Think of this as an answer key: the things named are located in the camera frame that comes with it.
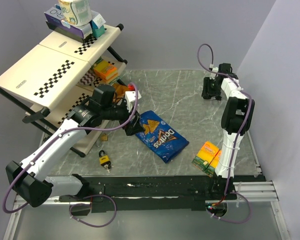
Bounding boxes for brass padlock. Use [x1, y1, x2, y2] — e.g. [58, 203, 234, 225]
[95, 133, 108, 148]

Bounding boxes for purple tissue box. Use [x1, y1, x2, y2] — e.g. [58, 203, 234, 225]
[44, 7, 93, 43]

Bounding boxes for beige checkered shelf rack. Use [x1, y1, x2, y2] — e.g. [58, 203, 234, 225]
[0, 23, 128, 158]

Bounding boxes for teal small box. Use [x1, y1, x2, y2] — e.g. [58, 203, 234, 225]
[89, 12, 106, 38]

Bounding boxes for right yellow sponge pack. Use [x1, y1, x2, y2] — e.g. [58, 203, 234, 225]
[205, 150, 222, 178]

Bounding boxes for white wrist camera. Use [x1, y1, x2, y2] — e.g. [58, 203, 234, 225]
[124, 83, 136, 112]
[208, 64, 219, 73]

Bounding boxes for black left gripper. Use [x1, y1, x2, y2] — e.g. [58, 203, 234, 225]
[101, 99, 146, 135]

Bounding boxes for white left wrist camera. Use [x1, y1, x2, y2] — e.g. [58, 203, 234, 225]
[124, 83, 136, 112]

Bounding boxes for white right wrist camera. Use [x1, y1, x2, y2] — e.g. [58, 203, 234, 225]
[208, 64, 219, 73]

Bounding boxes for left yellow sponge pack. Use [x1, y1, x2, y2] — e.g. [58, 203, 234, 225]
[191, 141, 220, 174]

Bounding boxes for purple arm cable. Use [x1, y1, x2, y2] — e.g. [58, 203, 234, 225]
[197, 43, 256, 223]
[2, 82, 140, 214]

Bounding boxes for orange snack bag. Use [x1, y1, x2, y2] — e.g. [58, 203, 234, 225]
[112, 83, 130, 98]

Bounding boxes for yellow padlock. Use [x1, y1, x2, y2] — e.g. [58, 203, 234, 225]
[98, 150, 111, 166]

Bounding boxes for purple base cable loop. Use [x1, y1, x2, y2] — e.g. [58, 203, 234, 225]
[69, 194, 118, 228]

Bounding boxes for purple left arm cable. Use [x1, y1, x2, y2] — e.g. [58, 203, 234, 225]
[2, 82, 140, 214]

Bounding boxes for blue Doritos chip bag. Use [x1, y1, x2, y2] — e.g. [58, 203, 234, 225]
[135, 110, 189, 164]

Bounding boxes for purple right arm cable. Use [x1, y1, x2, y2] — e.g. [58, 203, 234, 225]
[197, 43, 256, 223]

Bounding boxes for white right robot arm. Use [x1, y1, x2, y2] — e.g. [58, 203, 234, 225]
[201, 63, 255, 179]

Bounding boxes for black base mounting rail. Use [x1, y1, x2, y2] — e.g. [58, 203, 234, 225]
[52, 175, 237, 213]

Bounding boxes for yellow sponge pack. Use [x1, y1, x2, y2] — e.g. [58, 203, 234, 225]
[205, 150, 222, 178]
[191, 141, 220, 174]

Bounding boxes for yellow padlock keys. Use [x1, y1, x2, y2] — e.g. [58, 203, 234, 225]
[103, 163, 112, 173]

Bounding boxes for purple zigzag cloth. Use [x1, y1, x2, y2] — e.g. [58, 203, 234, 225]
[78, 69, 97, 86]

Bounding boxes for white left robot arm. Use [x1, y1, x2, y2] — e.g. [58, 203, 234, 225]
[5, 84, 144, 208]

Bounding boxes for orange sponge pack on shelf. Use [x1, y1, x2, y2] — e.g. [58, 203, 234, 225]
[92, 60, 119, 84]

